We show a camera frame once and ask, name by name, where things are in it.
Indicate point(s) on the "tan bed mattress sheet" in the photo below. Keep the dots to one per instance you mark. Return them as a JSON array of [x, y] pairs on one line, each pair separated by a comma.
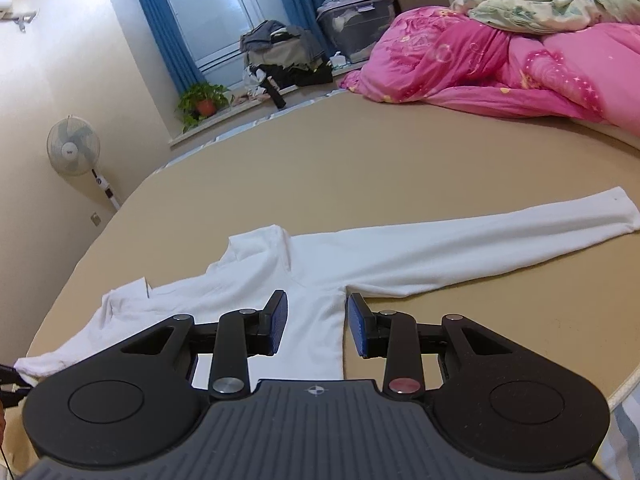
[[344, 163]]

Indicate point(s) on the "pink quilt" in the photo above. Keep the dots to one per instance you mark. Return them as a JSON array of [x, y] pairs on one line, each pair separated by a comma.
[[441, 57]]

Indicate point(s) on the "window with white frame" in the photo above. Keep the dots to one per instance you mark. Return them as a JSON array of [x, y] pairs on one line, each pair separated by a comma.
[[212, 30]]

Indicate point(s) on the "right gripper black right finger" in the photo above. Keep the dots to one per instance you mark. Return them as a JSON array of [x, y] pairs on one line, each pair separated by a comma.
[[397, 338]]

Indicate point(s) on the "clear plastic storage bin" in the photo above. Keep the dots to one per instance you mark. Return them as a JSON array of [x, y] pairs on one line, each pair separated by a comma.
[[355, 26]]

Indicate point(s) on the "green potted plant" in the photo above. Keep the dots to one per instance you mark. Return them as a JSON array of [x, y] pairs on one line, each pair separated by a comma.
[[201, 101]]

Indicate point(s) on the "striped bed base sheet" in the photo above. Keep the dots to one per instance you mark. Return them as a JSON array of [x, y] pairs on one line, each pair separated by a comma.
[[619, 453]]

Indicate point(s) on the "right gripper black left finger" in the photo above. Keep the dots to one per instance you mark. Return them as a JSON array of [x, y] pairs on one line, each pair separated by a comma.
[[236, 337]]

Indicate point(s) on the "white standing fan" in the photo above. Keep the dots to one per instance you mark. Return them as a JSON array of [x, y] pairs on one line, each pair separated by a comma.
[[74, 148]]

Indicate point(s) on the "blue curtain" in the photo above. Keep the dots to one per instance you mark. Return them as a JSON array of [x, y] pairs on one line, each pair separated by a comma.
[[165, 30]]

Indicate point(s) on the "white long-sleeve shirt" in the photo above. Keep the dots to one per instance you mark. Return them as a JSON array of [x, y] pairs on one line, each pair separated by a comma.
[[318, 271]]

